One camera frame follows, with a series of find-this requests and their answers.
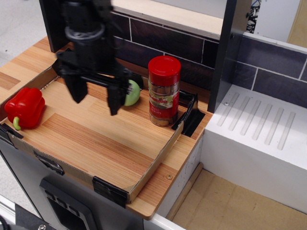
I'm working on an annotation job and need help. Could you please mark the dark grey vertical post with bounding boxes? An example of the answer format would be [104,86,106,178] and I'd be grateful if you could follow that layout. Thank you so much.
[208,0,251,113]

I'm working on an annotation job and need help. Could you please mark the white sink drainboard unit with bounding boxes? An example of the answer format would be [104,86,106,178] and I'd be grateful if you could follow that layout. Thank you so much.
[201,85,307,212]

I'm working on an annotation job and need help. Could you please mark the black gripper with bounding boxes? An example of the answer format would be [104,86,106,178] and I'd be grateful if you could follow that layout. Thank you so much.
[57,42,130,115]

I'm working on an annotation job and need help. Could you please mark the green onion toy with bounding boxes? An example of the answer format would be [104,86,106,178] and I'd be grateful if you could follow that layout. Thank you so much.
[124,80,141,106]

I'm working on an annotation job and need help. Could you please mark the basil bottle red lid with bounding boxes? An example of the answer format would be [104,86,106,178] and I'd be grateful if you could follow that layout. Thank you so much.
[148,56,181,127]

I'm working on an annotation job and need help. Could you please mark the red bell pepper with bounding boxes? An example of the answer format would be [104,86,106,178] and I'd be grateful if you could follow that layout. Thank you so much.
[4,88,45,131]

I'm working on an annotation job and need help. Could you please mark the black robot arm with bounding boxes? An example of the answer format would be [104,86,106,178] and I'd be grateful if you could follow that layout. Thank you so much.
[57,0,131,115]

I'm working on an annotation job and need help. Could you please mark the cardboard fence with black tape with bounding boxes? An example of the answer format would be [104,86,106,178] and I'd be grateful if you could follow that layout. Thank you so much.
[0,47,206,208]

